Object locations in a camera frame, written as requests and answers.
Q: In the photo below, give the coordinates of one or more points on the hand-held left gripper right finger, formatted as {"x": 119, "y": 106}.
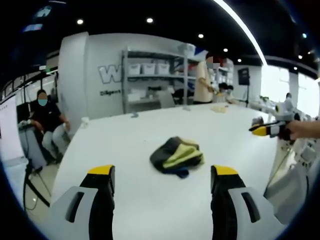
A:
{"x": 240, "y": 215}

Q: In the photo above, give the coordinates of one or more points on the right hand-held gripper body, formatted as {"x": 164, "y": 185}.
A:
{"x": 283, "y": 112}

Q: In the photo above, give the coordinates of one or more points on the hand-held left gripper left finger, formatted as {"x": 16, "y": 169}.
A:
{"x": 75, "y": 215}

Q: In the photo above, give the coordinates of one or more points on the dark grey and green garment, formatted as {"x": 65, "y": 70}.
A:
{"x": 175, "y": 156}

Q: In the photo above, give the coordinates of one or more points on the person's right hand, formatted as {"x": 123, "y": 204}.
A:
{"x": 295, "y": 130}

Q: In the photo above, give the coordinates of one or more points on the pale cloth pile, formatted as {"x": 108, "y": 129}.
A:
{"x": 220, "y": 108}

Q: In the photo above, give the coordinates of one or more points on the person's grey clothing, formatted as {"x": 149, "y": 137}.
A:
{"x": 290, "y": 190}

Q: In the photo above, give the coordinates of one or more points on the long ceiling light strip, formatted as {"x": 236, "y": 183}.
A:
{"x": 243, "y": 30}

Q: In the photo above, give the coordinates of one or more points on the white paper cup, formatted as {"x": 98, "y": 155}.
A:
{"x": 85, "y": 123}

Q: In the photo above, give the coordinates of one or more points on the grey chair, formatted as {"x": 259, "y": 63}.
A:
{"x": 167, "y": 99}

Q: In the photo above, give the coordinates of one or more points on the white display board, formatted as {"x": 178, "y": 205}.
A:
{"x": 10, "y": 130}

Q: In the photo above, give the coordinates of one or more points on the white storage bin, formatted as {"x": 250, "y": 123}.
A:
{"x": 163, "y": 68}
{"x": 148, "y": 69}
{"x": 133, "y": 69}

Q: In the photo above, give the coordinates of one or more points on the grey metal shelf rack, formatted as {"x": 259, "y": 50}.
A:
{"x": 155, "y": 80}

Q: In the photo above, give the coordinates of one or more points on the small grey-blue item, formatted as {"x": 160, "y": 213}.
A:
{"x": 134, "y": 115}

